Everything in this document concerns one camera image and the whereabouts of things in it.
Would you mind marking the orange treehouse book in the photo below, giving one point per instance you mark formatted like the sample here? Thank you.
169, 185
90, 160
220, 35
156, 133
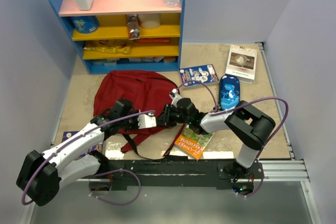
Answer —
191, 143

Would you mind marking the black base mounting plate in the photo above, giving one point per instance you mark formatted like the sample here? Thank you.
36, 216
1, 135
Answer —
222, 174

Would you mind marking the yellow chips bag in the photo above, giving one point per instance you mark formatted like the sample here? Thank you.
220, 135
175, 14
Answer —
109, 46

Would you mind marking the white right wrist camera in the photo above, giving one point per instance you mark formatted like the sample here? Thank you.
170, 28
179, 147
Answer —
175, 96

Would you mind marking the blue cartoon book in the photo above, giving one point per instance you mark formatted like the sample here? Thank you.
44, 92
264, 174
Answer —
191, 76

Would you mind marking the blue dinosaur pencil case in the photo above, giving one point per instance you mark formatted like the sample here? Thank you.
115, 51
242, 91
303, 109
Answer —
229, 92

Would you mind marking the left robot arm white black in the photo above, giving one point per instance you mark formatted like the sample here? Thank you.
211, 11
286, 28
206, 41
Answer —
43, 174

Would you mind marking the blue shelf unit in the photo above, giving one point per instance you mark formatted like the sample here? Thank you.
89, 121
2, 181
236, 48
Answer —
111, 15

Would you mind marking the red flat box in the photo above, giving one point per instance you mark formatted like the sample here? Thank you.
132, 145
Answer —
154, 40

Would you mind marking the red backpack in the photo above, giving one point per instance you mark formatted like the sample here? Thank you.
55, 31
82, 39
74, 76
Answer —
147, 90

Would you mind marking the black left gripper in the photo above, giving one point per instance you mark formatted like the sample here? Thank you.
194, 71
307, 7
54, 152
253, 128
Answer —
136, 126

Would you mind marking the white round container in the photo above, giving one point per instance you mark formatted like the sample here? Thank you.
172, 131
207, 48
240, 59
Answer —
149, 21

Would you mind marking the silver snack packet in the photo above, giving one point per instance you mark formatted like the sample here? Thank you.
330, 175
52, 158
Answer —
133, 26

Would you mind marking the white coffee cover book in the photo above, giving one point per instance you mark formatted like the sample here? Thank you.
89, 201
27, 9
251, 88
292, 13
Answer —
242, 63

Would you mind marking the blue snack can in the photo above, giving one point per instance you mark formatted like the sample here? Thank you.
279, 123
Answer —
85, 24

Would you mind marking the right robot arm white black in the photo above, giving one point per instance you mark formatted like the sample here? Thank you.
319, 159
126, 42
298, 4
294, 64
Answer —
252, 126

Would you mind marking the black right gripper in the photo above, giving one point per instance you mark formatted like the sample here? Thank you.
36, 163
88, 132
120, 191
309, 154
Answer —
164, 118

